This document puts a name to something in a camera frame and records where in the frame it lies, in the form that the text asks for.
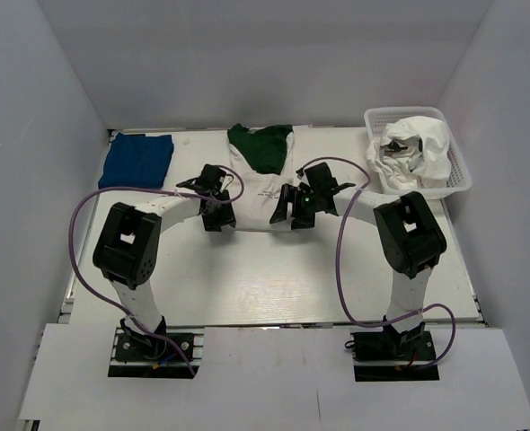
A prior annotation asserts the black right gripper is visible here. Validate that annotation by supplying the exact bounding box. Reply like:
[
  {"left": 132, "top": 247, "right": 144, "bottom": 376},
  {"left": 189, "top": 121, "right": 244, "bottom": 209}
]
[{"left": 270, "top": 183, "right": 322, "bottom": 230}]

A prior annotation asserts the white green-sleeved Charlie Brown shirt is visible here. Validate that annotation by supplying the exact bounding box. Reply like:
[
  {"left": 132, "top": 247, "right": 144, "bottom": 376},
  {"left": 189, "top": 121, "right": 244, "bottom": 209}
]
[{"left": 227, "top": 124, "right": 295, "bottom": 232}]

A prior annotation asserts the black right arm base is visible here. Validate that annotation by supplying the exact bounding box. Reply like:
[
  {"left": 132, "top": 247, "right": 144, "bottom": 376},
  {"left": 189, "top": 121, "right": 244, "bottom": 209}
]
[{"left": 344, "top": 322, "right": 440, "bottom": 383}]

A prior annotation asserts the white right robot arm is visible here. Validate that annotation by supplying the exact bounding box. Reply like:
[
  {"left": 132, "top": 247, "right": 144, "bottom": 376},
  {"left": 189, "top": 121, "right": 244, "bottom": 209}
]
[{"left": 269, "top": 162, "right": 446, "bottom": 358}]

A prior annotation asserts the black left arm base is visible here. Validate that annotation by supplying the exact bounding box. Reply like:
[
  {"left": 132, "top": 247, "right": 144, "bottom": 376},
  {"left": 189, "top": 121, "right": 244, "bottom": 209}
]
[{"left": 108, "top": 325, "right": 204, "bottom": 380}]

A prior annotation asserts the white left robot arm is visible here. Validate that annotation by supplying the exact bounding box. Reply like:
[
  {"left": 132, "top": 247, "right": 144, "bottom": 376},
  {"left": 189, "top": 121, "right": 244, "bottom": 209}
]
[{"left": 93, "top": 164, "right": 242, "bottom": 358}]

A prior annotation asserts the folded blue t-shirt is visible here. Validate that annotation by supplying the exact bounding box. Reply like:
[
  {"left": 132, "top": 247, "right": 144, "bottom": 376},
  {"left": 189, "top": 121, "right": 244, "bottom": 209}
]
[{"left": 98, "top": 133, "right": 174, "bottom": 189}]

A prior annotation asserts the white plastic basket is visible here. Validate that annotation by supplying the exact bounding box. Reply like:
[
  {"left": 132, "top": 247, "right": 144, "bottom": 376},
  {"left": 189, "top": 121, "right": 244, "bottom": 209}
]
[{"left": 364, "top": 106, "right": 472, "bottom": 199}]

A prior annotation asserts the crumpled white t-shirt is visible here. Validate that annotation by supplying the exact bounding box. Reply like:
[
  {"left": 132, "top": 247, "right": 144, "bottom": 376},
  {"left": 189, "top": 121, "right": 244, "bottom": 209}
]
[{"left": 365, "top": 116, "right": 451, "bottom": 190}]

